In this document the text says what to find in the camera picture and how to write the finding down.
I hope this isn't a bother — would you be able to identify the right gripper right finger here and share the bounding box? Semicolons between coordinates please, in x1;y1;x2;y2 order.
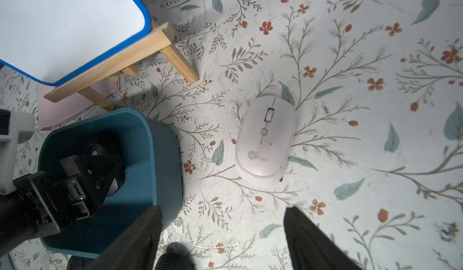
283;207;360;270

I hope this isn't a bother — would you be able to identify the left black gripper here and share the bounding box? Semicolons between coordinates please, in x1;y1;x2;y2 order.
13;155;123;239

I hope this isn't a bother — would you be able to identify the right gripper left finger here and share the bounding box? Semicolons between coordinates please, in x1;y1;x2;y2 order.
85;206;163;270

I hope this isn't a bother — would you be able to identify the teal plastic storage box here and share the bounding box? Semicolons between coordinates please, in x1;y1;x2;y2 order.
38;108;182;259

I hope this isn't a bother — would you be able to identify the light grey white mouse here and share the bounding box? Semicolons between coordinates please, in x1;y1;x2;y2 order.
235;95;296;188

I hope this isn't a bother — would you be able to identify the pink paper folder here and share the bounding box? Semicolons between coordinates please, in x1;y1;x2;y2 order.
37;79;121;131

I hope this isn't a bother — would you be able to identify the floral table mat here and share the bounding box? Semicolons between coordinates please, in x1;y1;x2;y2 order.
1;0;463;270

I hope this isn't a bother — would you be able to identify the white board blue frame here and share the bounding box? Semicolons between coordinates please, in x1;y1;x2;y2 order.
1;0;151;86

